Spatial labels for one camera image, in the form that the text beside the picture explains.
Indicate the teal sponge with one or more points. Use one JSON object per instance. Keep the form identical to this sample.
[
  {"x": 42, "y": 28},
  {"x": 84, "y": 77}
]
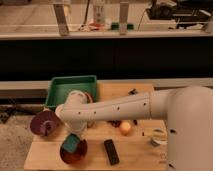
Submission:
[{"x": 70, "y": 143}]

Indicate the red bowl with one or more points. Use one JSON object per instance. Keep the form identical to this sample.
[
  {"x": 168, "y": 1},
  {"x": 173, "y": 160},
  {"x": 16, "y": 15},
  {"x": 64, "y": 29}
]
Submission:
[{"x": 76, "y": 156}]

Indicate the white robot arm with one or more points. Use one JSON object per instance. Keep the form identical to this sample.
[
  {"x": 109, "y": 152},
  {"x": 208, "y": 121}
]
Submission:
[{"x": 188, "y": 112}]

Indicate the purple bowl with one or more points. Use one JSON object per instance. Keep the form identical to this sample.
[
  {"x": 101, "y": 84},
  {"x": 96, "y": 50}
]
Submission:
[{"x": 44, "y": 123}]

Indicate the dark grape bunch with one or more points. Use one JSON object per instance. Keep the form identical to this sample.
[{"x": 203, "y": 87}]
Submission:
[{"x": 115, "y": 123}]

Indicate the orange fruit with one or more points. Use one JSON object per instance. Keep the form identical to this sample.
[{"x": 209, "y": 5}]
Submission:
[{"x": 125, "y": 128}]

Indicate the green plastic bin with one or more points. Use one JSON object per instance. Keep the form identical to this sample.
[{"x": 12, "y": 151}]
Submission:
[{"x": 60, "y": 87}]

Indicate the red object on shelf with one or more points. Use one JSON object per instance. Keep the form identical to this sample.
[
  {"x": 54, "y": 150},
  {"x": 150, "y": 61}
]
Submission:
[{"x": 96, "y": 26}]

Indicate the green object on shelf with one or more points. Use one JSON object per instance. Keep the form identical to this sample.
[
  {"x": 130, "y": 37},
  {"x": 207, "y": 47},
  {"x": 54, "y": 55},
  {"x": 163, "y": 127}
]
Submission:
[{"x": 115, "y": 26}]

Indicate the black remote control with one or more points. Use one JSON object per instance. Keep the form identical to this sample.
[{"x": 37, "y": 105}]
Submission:
[{"x": 111, "y": 152}]

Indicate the black equipment on shelf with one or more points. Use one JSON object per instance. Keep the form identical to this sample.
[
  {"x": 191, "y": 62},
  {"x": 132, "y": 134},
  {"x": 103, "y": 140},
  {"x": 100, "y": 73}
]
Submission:
[{"x": 181, "y": 8}]

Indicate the right metal bracket post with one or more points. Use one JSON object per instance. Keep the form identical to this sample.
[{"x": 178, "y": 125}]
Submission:
[{"x": 123, "y": 17}]

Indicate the metal bracket post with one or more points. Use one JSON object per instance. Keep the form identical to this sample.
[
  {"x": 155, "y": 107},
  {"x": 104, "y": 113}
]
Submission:
[
  {"x": 60, "y": 17},
  {"x": 123, "y": 17}
]

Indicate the left metal bracket post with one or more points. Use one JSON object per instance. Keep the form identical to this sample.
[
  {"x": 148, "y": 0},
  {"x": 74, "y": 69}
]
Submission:
[{"x": 60, "y": 17}]

